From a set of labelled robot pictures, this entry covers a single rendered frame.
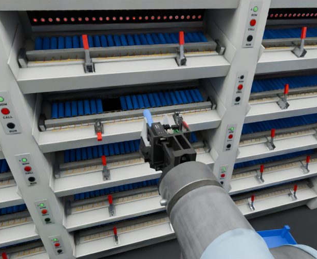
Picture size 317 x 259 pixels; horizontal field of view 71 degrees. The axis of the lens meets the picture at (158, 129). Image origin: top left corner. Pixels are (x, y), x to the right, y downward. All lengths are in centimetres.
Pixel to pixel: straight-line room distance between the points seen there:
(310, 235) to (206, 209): 126
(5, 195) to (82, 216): 29
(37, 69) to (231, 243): 60
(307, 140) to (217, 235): 100
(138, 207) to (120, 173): 21
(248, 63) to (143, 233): 85
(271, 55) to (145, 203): 74
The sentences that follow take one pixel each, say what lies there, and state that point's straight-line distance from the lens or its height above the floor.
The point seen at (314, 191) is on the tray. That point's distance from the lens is 159.
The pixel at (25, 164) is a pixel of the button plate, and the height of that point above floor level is 64.
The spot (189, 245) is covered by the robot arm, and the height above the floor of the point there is 83.
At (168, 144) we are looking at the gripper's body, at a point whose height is 85.
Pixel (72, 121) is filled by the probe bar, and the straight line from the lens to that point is 74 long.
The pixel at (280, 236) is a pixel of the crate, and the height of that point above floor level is 0.
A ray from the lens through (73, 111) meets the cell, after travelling 77.
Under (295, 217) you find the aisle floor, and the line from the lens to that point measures 156.
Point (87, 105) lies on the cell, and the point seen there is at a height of 76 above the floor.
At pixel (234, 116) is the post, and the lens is 84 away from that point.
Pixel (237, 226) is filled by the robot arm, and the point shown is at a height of 86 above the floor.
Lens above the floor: 107
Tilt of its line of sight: 30 degrees down
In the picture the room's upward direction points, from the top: straight up
